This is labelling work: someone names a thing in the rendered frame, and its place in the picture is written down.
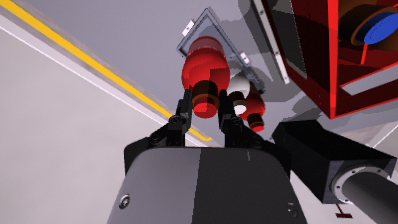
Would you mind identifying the white bottle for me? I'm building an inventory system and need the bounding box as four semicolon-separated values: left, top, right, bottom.
226;58;250;114

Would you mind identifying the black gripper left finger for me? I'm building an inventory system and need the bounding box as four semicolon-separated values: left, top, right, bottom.
124;89;193;176

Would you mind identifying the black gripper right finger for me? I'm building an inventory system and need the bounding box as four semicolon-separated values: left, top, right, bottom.
217;89;292;180

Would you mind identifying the brown bottle with blue cap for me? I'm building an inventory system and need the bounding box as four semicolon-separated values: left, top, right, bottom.
338;0;398;45
368;29;398;51

